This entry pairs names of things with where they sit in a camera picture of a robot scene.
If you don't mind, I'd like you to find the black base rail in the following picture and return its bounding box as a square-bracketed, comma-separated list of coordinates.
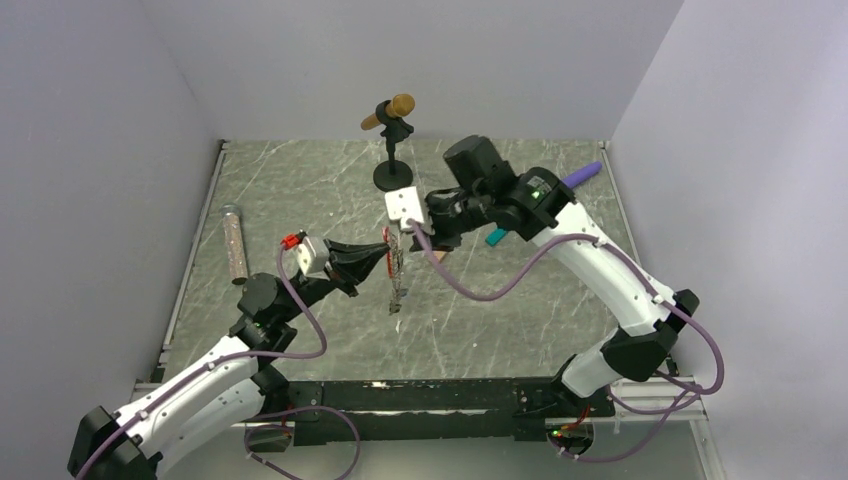
[259, 377, 615, 446]

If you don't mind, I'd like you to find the purple cylinder handle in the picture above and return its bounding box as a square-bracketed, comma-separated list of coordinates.
[562, 161, 603, 189]

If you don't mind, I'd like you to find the glitter tube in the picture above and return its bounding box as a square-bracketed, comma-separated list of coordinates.
[220, 203, 249, 285]

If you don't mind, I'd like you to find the black microphone stand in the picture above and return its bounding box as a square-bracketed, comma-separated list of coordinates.
[373, 117, 415, 192]

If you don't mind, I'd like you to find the purple cable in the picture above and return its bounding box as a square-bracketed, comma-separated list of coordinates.
[74, 245, 330, 480]
[409, 219, 726, 465]

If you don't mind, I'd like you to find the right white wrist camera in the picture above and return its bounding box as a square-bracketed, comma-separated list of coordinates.
[384, 186, 433, 234]

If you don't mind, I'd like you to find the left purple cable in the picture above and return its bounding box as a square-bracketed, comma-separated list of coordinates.
[74, 245, 330, 480]

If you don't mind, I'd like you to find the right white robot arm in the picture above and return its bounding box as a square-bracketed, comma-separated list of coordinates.
[401, 135, 700, 416]

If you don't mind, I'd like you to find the brown microphone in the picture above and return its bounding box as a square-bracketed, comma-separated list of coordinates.
[360, 93, 416, 131]

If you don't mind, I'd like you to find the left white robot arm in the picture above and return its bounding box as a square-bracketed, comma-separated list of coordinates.
[67, 232, 390, 479]

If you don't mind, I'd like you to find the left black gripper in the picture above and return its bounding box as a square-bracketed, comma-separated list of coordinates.
[278, 237, 390, 322]

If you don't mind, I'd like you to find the teal block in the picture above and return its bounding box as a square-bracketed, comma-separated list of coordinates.
[485, 228, 508, 247]

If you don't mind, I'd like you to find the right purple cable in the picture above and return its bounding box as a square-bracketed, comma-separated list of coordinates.
[409, 219, 726, 465]

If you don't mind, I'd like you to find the red carabiner keyring with chain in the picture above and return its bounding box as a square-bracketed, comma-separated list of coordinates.
[382, 226, 406, 315]

